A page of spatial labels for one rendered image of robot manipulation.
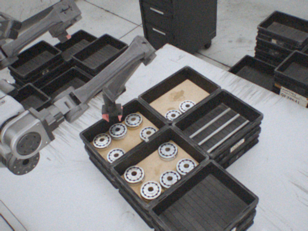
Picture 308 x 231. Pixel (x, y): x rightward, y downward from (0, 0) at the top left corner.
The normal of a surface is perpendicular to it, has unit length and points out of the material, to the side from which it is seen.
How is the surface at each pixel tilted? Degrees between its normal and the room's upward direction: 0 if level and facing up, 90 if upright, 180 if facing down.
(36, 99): 0
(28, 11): 90
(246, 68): 0
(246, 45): 0
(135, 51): 39
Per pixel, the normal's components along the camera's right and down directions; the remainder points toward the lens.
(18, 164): 0.72, 0.46
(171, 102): -0.11, -0.67
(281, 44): -0.68, 0.58
